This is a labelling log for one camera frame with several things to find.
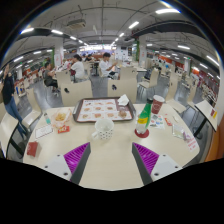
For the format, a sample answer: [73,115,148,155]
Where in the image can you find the white black-dotted mug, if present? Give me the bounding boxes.
[90,118,115,141]

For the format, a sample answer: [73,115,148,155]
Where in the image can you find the brown food tray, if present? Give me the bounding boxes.
[72,96,137,124]

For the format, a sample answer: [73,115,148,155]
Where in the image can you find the food wrapper with fries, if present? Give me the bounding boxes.
[49,108,73,129]

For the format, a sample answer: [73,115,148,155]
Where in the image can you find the green plastic drink bottle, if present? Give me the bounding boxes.
[134,97,154,135]

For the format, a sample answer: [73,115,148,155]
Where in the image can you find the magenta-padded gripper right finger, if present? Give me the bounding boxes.
[131,142,184,186]

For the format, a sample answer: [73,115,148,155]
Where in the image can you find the white printed card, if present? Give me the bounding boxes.
[34,124,54,140]

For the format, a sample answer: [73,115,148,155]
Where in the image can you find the ceiling strip lights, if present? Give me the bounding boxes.
[13,6,221,79]

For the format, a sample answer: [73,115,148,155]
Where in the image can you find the small teal-capped bottle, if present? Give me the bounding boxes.
[43,112,52,126]

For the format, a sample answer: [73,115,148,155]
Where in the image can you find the red paper cup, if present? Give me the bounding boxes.
[151,94,166,115]

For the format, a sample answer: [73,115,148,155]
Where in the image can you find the plastic-wrapped leaflet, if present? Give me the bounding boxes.
[171,123,200,153]

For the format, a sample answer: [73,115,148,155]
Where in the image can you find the person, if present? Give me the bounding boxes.
[69,54,86,83]
[99,51,118,78]
[0,63,29,134]
[43,61,61,94]

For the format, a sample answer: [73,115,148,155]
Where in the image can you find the crumpled white paper napkin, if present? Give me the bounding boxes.
[117,93,130,107]

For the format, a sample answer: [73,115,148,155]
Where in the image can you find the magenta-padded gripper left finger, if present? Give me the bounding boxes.
[43,142,92,186]

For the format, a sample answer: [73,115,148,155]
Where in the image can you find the beige neighbouring table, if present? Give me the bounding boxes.
[0,111,21,158]
[194,99,218,133]

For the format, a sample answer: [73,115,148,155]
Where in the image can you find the ceiling air conditioner unit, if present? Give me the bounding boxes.
[66,18,87,29]

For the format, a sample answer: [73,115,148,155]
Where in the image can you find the far beige chairs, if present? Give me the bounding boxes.
[119,58,214,108]

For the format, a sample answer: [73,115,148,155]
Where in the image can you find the small red carton box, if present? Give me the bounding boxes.
[26,140,40,158]

